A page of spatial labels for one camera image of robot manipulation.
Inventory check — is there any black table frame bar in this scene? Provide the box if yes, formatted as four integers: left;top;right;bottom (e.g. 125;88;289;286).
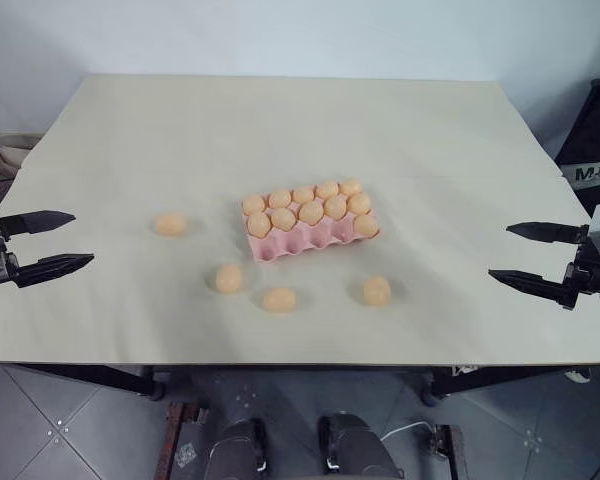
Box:
419;367;592;407
9;364;167;403

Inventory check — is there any black bag with white print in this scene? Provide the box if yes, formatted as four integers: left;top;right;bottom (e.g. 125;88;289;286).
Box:
553;77;600;195

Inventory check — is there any pink egg carton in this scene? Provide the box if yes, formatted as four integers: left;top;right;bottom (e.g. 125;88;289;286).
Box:
241;179;382;264

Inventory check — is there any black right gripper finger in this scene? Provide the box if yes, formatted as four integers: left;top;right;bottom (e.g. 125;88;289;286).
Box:
505;221;590;246
487;268;580;312

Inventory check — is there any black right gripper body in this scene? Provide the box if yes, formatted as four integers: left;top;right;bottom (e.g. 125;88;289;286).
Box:
563;233;600;298

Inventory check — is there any white cable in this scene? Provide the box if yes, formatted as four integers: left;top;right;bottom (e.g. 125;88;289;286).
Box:
379;421;434;442

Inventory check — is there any rusty metal stand bar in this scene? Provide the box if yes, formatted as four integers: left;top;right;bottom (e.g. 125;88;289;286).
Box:
429;423;470;480
152;399;211;480

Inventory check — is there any dark rounded robot leg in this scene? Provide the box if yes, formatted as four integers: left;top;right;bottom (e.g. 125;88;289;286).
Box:
317;411;400;480
210;418;270;480

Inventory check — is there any beige cloth bag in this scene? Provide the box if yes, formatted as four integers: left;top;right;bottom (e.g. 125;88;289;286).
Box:
0;131;44;184

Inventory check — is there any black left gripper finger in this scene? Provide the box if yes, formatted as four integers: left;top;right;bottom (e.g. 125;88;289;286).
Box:
0;209;77;241
13;253;96;291

